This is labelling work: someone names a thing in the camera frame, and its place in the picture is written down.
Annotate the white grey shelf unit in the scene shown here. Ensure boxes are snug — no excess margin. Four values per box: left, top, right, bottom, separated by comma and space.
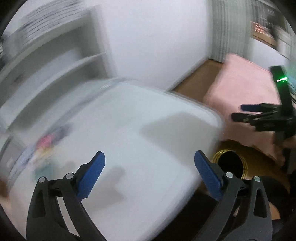
1, 1, 117, 148

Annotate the person's right hand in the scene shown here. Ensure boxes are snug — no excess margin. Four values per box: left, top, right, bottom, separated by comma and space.
273, 136, 296, 166

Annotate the pink bed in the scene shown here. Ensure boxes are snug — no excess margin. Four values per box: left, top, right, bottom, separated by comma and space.
204, 54, 280, 159

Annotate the grey striped curtain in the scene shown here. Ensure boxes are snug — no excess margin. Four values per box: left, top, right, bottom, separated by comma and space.
210, 0, 252, 63

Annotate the black yellow trash bin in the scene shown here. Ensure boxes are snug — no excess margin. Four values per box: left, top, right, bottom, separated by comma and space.
211, 150, 248, 179

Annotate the pink yellow small box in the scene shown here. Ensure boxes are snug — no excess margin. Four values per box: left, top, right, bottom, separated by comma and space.
35, 134, 55, 150

